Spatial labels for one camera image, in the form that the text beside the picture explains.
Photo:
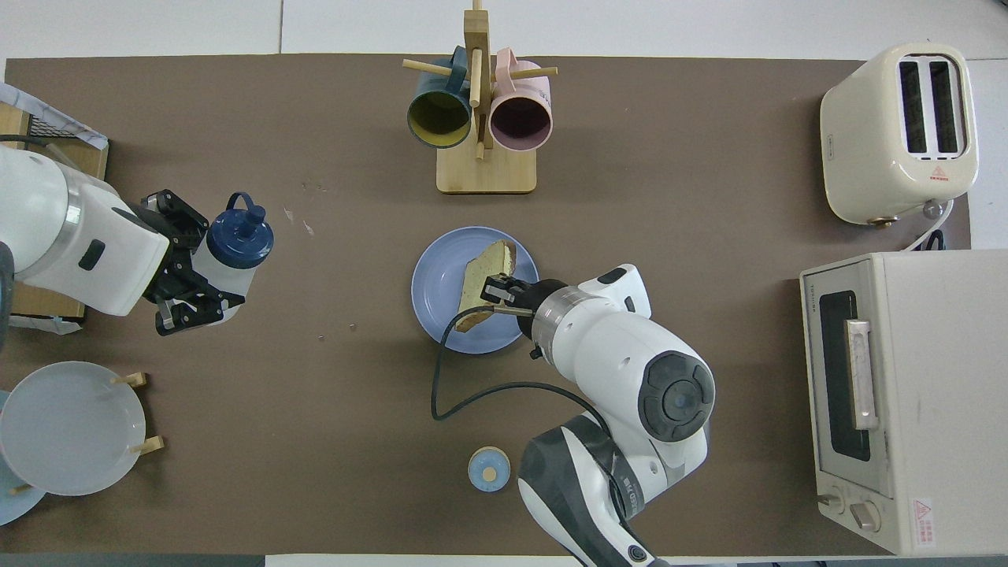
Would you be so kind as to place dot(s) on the toasted bread slice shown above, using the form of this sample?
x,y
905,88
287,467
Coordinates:
x,y
476,287

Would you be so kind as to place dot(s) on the light blue round plate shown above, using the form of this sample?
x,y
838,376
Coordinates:
x,y
16,508

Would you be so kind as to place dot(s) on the small blue wooden-knob bell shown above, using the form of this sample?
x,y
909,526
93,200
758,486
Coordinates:
x,y
489,469

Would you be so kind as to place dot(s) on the teal mug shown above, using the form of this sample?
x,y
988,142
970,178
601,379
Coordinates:
x,y
438,118

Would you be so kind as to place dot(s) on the grey round plate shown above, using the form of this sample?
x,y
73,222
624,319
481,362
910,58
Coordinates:
x,y
71,429

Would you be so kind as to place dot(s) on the wooden mug rack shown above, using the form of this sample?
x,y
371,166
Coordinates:
x,y
487,173

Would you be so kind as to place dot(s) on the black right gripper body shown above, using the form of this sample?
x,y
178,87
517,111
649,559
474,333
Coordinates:
x,y
535,295

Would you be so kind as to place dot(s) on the brown table mat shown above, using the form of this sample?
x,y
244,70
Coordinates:
x,y
669,236

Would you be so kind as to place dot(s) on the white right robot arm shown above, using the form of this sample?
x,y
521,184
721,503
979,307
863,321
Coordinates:
x,y
614,346

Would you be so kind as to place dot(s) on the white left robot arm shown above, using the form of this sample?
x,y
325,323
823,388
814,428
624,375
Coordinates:
x,y
47,228

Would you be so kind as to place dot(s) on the white toaster oven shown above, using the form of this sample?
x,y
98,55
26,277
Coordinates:
x,y
937,394

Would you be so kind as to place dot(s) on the wooden plate rack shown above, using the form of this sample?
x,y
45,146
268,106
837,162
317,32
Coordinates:
x,y
150,446

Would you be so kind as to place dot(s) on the pink ribbed mug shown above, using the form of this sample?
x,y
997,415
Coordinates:
x,y
520,122

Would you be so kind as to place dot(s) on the white seasoning bottle navy cap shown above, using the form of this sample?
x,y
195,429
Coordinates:
x,y
240,236

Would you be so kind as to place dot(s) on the cream two-slot toaster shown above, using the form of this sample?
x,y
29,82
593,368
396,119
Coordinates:
x,y
866,142

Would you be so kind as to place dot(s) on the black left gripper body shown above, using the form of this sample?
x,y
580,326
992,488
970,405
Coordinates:
x,y
183,256

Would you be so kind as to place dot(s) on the white checkered cloth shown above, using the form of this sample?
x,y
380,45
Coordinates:
x,y
47,114

